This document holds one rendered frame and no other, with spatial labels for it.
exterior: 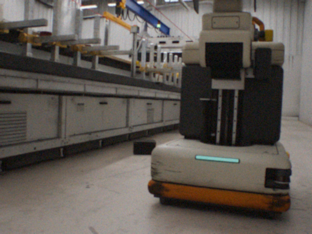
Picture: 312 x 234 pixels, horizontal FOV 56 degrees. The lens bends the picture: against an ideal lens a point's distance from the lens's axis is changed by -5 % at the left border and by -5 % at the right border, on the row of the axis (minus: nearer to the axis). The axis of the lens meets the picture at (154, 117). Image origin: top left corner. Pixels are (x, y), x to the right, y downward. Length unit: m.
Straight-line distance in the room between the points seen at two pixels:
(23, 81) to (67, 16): 5.87
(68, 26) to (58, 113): 5.25
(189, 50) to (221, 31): 0.36
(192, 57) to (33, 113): 1.16
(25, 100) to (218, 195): 1.41
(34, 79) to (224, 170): 1.19
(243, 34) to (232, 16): 0.11
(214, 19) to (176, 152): 0.61
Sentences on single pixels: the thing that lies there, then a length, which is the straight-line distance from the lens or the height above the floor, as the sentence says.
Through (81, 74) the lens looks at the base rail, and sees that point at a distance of 2.21.
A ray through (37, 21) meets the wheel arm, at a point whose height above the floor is 0.83.
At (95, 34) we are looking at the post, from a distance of 2.46.
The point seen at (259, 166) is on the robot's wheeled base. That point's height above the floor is 0.23.
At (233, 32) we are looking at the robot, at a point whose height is 0.79.
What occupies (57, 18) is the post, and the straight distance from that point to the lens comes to 2.05.
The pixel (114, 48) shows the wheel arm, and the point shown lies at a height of 0.83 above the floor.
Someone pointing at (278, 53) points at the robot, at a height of 0.75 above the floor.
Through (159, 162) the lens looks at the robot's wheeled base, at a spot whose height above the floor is 0.21.
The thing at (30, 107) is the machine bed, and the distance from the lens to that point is 2.21.
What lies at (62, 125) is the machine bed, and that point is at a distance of 2.44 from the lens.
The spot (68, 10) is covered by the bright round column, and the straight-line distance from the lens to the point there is 7.65.
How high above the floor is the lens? 0.48
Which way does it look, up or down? 3 degrees down
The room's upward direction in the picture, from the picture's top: 2 degrees clockwise
